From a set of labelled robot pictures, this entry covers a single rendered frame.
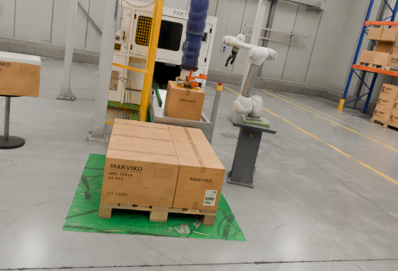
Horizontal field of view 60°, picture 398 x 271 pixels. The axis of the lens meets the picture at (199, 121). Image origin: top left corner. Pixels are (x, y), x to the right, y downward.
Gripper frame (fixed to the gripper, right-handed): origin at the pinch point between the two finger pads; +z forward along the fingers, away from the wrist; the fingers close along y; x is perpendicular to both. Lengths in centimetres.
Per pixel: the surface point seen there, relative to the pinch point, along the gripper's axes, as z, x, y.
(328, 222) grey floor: 53, -197, -63
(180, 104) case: 47, 10, -64
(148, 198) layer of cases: 46, -61, -195
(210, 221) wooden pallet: 56, -110, -162
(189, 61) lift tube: 10.1, 35.3, -33.6
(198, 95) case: 32, 0, -48
